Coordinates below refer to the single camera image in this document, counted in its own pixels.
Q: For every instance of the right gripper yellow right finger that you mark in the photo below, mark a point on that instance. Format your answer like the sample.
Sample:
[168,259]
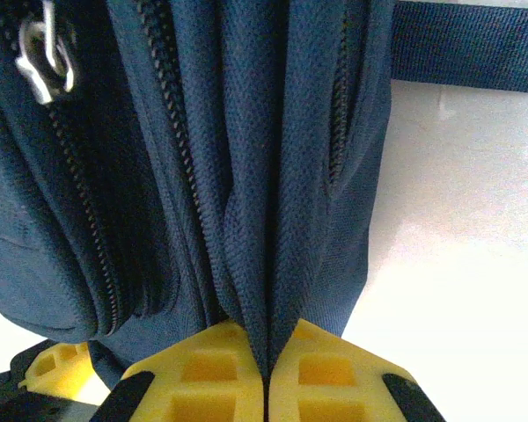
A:
[334,382]

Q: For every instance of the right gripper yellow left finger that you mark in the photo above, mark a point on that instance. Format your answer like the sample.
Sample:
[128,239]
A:
[202,382]

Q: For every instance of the navy blue backpack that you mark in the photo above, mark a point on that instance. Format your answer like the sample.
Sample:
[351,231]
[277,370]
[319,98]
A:
[246,132]

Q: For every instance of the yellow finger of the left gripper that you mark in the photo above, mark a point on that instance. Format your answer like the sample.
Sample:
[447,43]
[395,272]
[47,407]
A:
[57,373]

